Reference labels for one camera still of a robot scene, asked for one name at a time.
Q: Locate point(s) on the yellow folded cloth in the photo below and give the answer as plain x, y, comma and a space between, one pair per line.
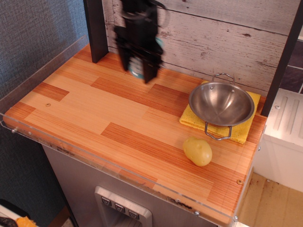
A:
239, 132

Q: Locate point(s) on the dark right vertical post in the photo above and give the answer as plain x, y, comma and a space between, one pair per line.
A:
284, 60

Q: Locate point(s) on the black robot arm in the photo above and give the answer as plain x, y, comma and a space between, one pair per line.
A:
133, 6

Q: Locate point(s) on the white cabinet at right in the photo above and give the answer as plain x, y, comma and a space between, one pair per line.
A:
280, 152

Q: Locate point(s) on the teal brush white bristles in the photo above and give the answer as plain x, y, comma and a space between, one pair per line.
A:
137, 68

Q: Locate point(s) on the orange and black object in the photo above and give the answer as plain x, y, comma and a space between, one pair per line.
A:
19, 222

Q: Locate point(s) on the steel colander bowl with handles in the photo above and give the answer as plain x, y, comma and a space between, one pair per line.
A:
221, 103

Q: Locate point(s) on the dark left vertical post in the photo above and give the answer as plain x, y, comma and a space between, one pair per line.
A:
96, 29

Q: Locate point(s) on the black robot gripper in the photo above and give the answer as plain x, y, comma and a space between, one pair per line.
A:
140, 29

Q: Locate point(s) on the grey toy fridge cabinet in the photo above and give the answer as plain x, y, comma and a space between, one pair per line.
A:
79, 180

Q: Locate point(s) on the yellow plastic potato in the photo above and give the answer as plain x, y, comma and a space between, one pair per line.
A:
198, 151

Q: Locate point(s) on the clear acrylic guard rail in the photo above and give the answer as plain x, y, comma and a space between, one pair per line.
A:
120, 126

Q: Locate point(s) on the silver dispenser button panel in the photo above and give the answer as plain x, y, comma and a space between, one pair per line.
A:
117, 211

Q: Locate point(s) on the dark vertical post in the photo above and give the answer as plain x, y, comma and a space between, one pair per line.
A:
96, 29
284, 60

